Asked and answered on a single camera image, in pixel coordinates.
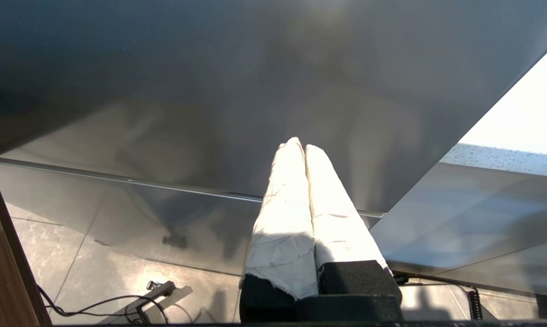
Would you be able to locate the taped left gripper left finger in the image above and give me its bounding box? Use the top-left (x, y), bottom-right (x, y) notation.
top-left (239, 137), bottom-right (319, 323)

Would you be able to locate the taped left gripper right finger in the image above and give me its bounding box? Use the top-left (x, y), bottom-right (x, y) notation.
top-left (304, 144), bottom-right (403, 301)

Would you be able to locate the grey cabinet door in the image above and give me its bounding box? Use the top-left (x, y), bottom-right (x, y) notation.
top-left (369, 161), bottom-right (547, 296)

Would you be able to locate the stainless steel appliance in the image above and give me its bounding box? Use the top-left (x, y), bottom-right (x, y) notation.
top-left (0, 0), bottom-right (547, 277)

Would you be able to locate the brown wooden panel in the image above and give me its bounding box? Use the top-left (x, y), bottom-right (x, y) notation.
top-left (0, 161), bottom-right (52, 327)

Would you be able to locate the small metal bracket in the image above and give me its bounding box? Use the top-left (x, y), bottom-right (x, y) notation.
top-left (135, 280), bottom-right (177, 324)

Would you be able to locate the black coiled cable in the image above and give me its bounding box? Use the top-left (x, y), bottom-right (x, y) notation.
top-left (393, 272), bottom-right (484, 321)

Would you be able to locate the thin black cable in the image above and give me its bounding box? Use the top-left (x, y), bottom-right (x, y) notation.
top-left (36, 284), bottom-right (169, 324)

